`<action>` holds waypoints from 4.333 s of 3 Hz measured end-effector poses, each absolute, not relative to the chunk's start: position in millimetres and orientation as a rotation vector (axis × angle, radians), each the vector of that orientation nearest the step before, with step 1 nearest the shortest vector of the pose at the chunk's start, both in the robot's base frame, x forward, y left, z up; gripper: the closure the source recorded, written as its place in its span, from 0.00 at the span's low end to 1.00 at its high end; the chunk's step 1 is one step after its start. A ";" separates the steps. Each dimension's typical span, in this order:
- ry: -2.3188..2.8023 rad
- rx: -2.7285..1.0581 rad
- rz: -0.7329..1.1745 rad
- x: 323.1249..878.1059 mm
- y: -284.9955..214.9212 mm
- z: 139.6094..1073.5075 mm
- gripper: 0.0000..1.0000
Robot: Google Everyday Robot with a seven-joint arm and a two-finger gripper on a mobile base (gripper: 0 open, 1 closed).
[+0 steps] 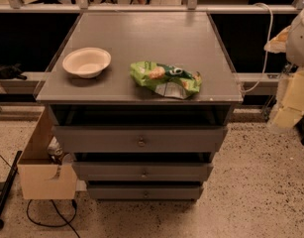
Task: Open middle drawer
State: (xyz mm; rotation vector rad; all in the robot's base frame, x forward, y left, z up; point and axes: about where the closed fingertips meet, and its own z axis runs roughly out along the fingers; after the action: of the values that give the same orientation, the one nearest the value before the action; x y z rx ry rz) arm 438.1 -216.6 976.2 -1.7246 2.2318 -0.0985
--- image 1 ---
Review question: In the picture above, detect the white paper bowl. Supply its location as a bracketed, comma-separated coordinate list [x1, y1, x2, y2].
[62, 48, 111, 78]

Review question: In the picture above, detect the white cable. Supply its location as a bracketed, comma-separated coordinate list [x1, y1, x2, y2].
[240, 2, 274, 96]

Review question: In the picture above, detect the crumpled can in box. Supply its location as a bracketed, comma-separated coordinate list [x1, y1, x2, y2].
[47, 137, 62, 156]

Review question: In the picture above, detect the wooden side box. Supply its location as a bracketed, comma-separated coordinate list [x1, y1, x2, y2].
[17, 109, 77, 199]

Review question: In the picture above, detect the black stand leg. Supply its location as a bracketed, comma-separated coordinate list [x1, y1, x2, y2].
[0, 151, 22, 230]

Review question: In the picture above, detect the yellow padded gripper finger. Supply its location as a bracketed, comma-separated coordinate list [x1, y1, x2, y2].
[268, 67, 304, 133]
[263, 26, 291, 54]

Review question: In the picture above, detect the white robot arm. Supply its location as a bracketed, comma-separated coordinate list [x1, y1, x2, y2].
[264, 8, 304, 133]

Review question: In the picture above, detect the grey top drawer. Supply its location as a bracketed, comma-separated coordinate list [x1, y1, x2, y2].
[52, 126, 227, 153]

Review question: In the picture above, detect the grey bottom drawer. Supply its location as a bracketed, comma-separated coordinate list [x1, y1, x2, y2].
[87, 185, 203, 200]

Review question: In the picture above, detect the black floor cable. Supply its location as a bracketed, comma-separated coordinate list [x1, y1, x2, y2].
[26, 198, 81, 238]

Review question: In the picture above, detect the black object on rail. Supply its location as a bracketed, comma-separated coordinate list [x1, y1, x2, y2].
[0, 63, 27, 80]

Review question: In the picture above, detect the grey drawer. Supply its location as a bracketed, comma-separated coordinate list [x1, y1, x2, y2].
[52, 126, 227, 153]
[72, 162, 213, 182]
[87, 185, 203, 200]

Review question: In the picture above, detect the green chip bag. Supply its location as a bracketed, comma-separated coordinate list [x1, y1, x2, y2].
[130, 60, 202, 99]

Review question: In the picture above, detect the grey drawer cabinet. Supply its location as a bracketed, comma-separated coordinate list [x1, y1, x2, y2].
[37, 12, 243, 189]

